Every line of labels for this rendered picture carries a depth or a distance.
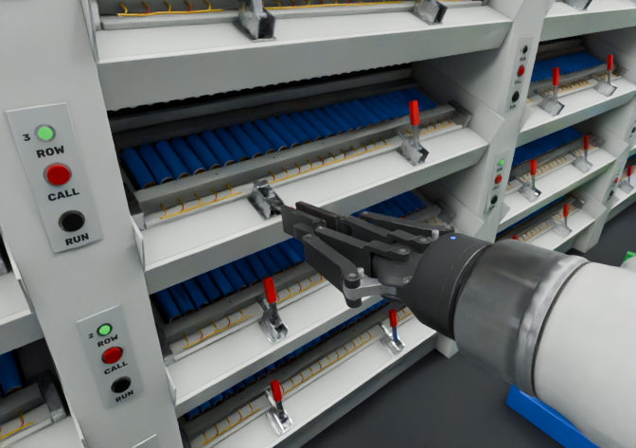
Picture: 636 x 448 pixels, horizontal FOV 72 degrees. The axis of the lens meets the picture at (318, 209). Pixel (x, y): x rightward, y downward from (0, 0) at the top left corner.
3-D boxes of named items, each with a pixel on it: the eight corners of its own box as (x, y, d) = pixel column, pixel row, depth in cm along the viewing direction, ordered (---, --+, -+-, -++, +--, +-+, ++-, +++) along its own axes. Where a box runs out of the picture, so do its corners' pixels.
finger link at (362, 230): (421, 245, 35) (433, 240, 36) (338, 210, 44) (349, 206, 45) (422, 288, 36) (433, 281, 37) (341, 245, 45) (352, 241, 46)
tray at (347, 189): (478, 163, 80) (504, 119, 73) (145, 296, 46) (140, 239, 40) (403, 102, 89) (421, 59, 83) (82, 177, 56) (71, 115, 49)
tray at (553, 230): (586, 228, 137) (617, 197, 127) (472, 310, 103) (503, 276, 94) (534, 188, 146) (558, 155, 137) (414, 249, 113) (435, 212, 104)
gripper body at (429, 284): (446, 368, 30) (354, 313, 37) (513, 315, 35) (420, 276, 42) (448, 271, 27) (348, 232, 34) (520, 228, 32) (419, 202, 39)
